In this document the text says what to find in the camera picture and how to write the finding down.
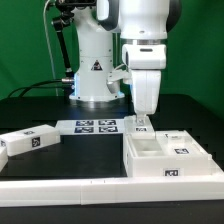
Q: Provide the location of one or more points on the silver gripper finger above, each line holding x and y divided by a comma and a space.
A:
140, 120

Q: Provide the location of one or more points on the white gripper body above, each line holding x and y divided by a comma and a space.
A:
145, 63

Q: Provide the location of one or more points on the white cabinet door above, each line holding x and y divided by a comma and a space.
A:
174, 143
138, 132

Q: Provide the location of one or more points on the white cabinet body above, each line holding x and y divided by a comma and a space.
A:
145, 158

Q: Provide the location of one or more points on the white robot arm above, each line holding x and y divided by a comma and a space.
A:
122, 41

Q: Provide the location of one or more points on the white long cabinet top block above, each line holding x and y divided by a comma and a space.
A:
29, 139

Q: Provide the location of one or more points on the white block at left edge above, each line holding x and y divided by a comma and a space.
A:
3, 157

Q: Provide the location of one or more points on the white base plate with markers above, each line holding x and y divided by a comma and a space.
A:
90, 127

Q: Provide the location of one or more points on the white L-shaped fence frame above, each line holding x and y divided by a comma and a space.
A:
111, 190

